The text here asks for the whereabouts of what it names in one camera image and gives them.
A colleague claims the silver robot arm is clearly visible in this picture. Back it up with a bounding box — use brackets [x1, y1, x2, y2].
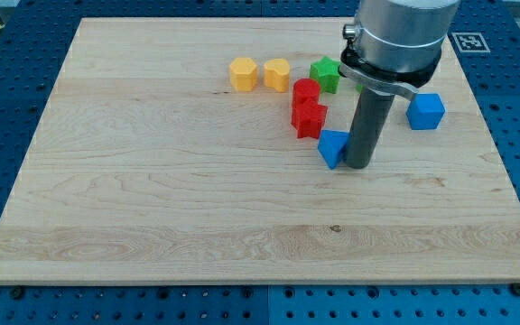
[339, 0, 460, 101]

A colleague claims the blue triangle block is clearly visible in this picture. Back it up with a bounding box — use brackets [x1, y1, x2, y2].
[318, 129, 348, 170]

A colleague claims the blue cube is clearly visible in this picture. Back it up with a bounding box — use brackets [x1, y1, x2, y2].
[406, 93, 446, 130]

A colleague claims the red star block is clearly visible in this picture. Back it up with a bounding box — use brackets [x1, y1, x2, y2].
[292, 99, 328, 139]

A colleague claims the wooden board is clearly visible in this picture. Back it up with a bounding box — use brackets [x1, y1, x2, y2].
[0, 18, 520, 285]

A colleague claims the red cylinder block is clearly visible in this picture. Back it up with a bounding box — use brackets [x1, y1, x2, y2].
[292, 78, 320, 107]

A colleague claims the yellow hexagon block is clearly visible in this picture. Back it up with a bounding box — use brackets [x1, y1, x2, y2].
[228, 57, 258, 91]

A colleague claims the yellow heart block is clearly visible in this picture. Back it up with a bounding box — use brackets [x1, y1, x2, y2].
[264, 59, 291, 92]

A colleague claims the green star block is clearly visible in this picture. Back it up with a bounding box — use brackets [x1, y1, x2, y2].
[310, 56, 340, 94]

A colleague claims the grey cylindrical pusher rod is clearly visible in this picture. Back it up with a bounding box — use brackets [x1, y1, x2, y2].
[345, 88, 395, 169]

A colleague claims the white fiducial marker tag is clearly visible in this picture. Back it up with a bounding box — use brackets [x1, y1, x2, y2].
[451, 32, 490, 53]

